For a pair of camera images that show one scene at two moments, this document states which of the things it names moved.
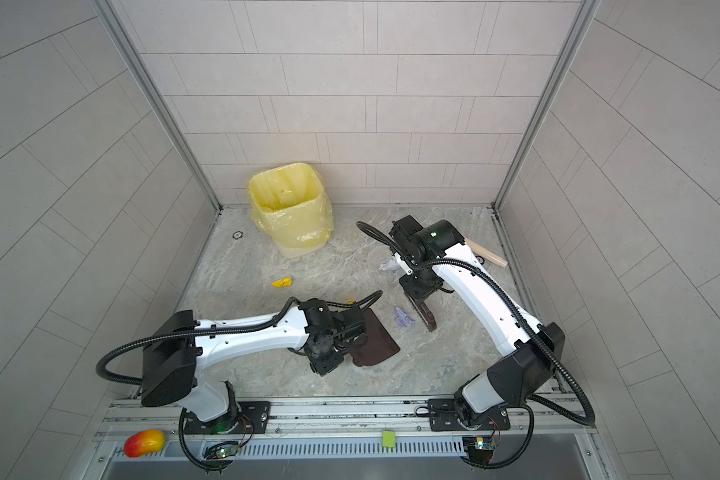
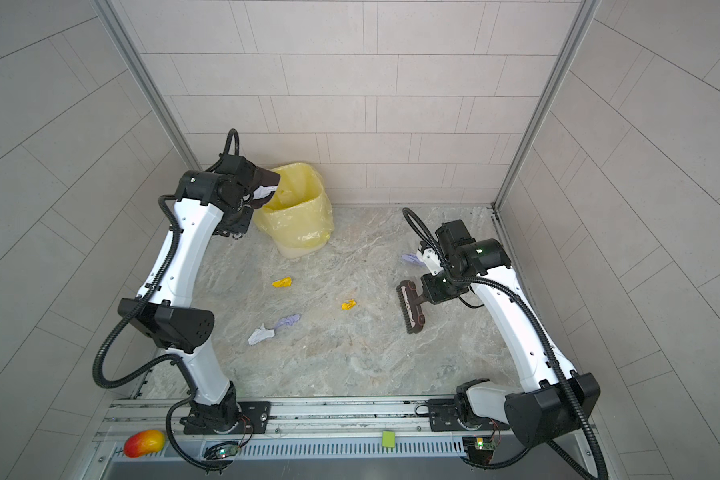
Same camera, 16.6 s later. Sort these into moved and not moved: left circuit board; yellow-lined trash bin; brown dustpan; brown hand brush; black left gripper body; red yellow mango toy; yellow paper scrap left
Moved: brown dustpan; black left gripper body; brown hand brush
Not moved: red yellow mango toy; left circuit board; yellow paper scrap left; yellow-lined trash bin
